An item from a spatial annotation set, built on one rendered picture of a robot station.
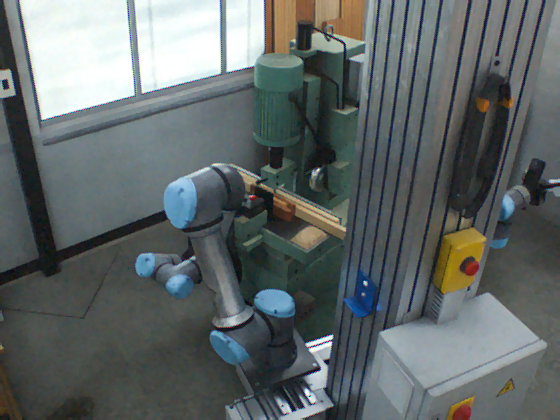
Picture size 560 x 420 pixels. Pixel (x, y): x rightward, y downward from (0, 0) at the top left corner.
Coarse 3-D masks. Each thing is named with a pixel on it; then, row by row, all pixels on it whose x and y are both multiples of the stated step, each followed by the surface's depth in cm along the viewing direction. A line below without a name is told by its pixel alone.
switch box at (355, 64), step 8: (360, 56) 214; (352, 64) 211; (360, 64) 209; (352, 72) 213; (360, 72) 211; (352, 80) 214; (360, 80) 213; (352, 88) 216; (360, 88) 215; (352, 96) 217; (360, 96) 217
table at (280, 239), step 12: (276, 216) 223; (264, 228) 216; (276, 228) 216; (288, 228) 217; (300, 228) 217; (252, 240) 215; (264, 240) 218; (276, 240) 213; (288, 240) 210; (324, 240) 211; (336, 240) 219; (288, 252) 211; (300, 252) 207; (312, 252) 208; (324, 252) 215
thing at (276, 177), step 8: (288, 160) 227; (264, 168) 221; (272, 168) 221; (280, 168) 221; (288, 168) 223; (264, 176) 221; (272, 176) 218; (280, 176) 221; (288, 176) 225; (264, 184) 223; (272, 184) 220; (280, 184) 223
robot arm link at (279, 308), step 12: (264, 300) 160; (276, 300) 161; (288, 300) 162; (264, 312) 157; (276, 312) 157; (288, 312) 158; (276, 324) 158; (288, 324) 161; (276, 336) 159; (288, 336) 164
